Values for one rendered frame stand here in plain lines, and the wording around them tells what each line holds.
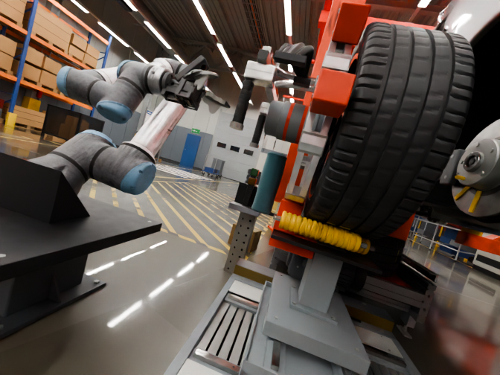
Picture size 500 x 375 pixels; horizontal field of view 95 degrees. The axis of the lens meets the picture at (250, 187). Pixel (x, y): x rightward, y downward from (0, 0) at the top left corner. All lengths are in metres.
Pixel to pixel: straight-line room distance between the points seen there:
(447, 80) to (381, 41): 0.17
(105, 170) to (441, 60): 1.04
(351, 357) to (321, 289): 0.20
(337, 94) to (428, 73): 0.21
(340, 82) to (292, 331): 0.66
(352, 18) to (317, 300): 0.86
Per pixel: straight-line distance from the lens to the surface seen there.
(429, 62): 0.70
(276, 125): 0.85
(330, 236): 0.74
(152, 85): 0.85
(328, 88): 0.56
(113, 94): 0.85
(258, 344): 0.82
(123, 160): 1.00
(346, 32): 0.81
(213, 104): 0.83
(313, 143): 0.61
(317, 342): 0.80
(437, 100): 0.64
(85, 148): 1.07
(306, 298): 0.91
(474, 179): 0.96
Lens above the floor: 0.62
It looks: 3 degrees down
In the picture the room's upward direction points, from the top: 16 degrees clockwise
